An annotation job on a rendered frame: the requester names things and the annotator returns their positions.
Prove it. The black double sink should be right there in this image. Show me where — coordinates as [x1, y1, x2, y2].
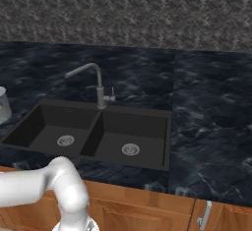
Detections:
[0, 97, 173, 172]

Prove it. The grey metal tap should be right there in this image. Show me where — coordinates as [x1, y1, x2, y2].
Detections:
[64, 62, 117, 110]

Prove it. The wooden cupboard door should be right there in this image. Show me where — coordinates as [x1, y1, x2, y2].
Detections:
[88, 196, 195, 231]
[189, 199, 252, 231]

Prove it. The silver cupboard handle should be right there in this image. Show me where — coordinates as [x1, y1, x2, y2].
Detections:
[196, 200, 213, 231]

